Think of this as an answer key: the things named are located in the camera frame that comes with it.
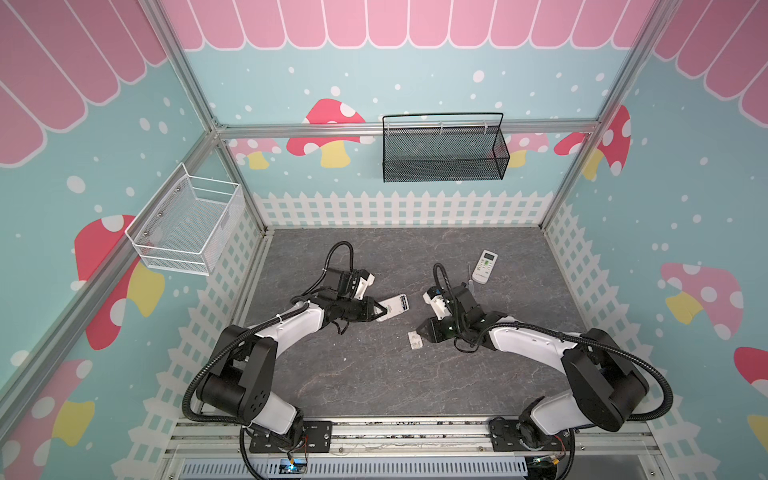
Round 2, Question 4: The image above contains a white battery cover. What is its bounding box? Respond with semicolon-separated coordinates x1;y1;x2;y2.
408;331;423;350

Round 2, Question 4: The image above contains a white remote with green buttons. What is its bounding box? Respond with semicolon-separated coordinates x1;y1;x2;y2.
377;294;410;322

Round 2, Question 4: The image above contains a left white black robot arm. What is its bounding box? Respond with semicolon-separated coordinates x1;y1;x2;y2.
181;241;386;451

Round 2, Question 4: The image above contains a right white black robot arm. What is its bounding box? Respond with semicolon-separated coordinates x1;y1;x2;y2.
417;263;674;451

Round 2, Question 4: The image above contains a white air conditioner remote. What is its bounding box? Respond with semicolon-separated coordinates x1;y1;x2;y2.
470;250;498;285

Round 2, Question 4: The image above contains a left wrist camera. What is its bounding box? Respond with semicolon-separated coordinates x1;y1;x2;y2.
349;269;375;300

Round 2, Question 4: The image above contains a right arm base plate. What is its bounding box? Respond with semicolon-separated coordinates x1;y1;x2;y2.
488;417;567;452

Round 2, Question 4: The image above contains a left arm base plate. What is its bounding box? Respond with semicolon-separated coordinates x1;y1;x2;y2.
246;420;333;454

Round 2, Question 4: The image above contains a black wire mesh basket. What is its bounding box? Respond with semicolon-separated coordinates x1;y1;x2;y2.
381;112;511;183

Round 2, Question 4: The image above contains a white wire mesh basket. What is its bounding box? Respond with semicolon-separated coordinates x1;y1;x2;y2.
125;164;245;276

